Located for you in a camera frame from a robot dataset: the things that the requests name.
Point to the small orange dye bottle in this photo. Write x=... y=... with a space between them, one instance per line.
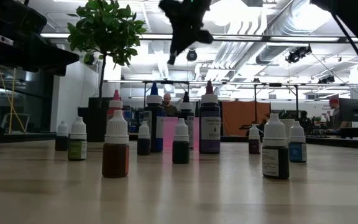
x=115 y=161

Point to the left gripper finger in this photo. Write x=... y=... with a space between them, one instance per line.
x=45 y=56

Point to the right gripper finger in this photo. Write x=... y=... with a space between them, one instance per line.
x=175 y=53

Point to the leafy tree in black pot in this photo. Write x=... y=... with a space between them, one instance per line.
x=104 y=28

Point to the dark glass partition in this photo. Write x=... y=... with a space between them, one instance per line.
x=39 y=102

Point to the large blue-capped dye bottle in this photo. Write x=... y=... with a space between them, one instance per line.
x=154 y=110

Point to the orange partition screen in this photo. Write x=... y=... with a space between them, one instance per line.
x=238 y=115

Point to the black computer monitor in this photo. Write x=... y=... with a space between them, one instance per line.
x=353 y=110

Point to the long black light rail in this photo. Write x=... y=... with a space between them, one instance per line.
x=259 y=38

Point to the small dark dye bottle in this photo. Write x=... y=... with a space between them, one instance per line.
x=62 y=143
x=181 y=152

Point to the small purple dye bottle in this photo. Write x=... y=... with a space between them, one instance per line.
x=143 y=146

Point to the small maroon dye bottle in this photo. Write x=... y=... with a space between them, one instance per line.
x=254 y=146

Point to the small blue dye bottle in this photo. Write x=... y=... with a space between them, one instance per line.
x=297 y=152

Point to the black office desk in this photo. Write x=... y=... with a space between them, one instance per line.
x=353 y=133

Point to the small green dye bottle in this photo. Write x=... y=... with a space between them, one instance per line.
x=76 y=151

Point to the large violet dye bottle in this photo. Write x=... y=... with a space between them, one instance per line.
x=209 y=143

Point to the large black-capped dye bottle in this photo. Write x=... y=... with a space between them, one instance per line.
x=186 y=105

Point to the black metal stand frame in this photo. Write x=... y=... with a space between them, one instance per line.
x=275 y=84

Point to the person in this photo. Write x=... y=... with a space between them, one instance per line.
x=334 y=116
x=167 y=99
x=303 y=119

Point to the black ceiling spotlight cluster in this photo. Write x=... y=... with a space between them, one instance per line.
x=298 y=53
x=326 y=80

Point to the small black white-labelled dye bottle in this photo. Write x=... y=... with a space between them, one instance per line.
x=283 y=161

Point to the silver ventilation duct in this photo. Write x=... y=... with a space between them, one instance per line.
x=278 y=37

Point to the pink plastic tray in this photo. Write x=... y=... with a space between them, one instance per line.
x=169 y=133

